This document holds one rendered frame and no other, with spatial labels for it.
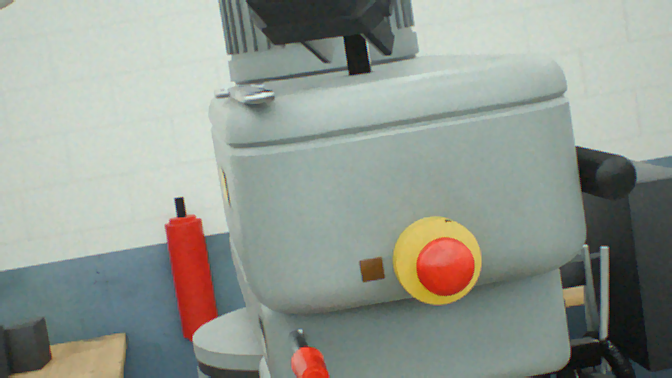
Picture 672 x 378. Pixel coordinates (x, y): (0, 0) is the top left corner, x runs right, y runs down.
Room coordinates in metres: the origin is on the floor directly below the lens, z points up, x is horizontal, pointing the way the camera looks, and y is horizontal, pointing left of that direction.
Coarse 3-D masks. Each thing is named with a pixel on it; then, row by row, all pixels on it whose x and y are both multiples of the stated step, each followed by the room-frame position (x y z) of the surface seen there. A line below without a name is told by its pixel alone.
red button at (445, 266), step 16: (432, 240) 0.88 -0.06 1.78; (448, 240) 0.88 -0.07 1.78; (432, 256) 0.87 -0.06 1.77; (448, 256) 0.87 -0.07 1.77; (464, 256) 0.88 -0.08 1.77; (432, 272) 0.87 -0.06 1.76; (448, 272) 0.87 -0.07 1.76; (464, 272) 0.87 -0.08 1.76; (432, 288) 0.88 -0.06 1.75; (448, 288) 0.87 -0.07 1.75; (464, 288) 0.88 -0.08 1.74
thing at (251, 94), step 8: (224, 88) 1.08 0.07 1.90; (232, 88) 1.05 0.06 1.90; (240, 88) 1.00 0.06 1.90; (248, 88) 0.97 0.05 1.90; (256, 88) 0.95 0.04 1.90; (216, 96) 1.06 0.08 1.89; (224, 96) 1.06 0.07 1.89; (232, 96) 1.00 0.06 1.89; (240, 96) 0.90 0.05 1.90; (248, 96) 0.86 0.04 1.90; (256, 96) 0.86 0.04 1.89; (264, 96) 0.86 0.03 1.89; (272, 96) 0.86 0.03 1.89; (248, 104) 0.86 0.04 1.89
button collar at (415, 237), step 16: (416, 224) 0.91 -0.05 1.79; (432, 224) 0.90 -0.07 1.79; (448, 224) 0.90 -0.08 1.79; (400, 240) 0.91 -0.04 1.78; (416, 240) 0.90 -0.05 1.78; (464, 240) 0.90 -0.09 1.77; (400, 256) 0.90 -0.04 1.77; (416, 256) 0.90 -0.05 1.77; (480, 256) 0.91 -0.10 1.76; (400, 272) 0.90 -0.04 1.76; (416, 272) 0.90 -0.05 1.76; (416, 288) 0.90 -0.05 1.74
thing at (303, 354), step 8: (288, 336) 1.00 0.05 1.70; (296, 336) 0.98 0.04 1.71; (296, 344) 0.96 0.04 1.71; (304, 344) 0.95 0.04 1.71; (296, 352) 0.91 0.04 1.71; (304, 352) 0.90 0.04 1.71; (312, 352) 0.90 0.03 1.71; (296, 360) 0.90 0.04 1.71; (304, 360) 0.89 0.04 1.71; (312, 360) 0.88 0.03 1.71; (320, 360) 0.89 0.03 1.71; (296, 368) 0.89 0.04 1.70; (304, 368) 0.87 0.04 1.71; (312, 368) 0.87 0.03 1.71; (320, 368) 0.87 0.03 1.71; (304, 376) 0.87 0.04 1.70; (312, 376) 0.87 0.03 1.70; (320, 376) 0.87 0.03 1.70; (328, 376) 0.87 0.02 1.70
